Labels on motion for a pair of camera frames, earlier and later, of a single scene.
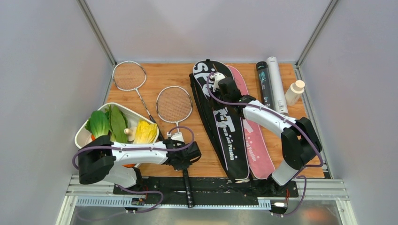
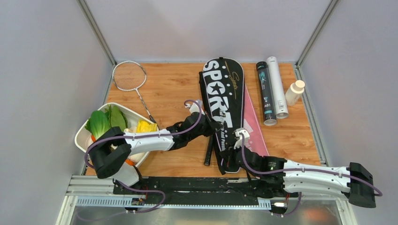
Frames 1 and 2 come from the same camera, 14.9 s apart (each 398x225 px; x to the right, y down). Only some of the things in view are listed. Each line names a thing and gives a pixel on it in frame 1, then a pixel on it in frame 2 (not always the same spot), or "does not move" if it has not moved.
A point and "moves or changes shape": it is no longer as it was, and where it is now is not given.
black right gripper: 218,107 -> 228,155
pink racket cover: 261,165 moves or changes shape
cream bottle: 294,93 does not move
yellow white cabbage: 146,132 does not move
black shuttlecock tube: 266,93 does not move
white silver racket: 131,76 does not move
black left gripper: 185,165 -> 213,126
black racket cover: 226,129 moves or changes shape
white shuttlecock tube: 280,103 does not move
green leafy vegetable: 118,124 does not move
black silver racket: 175,104 -> 208,153
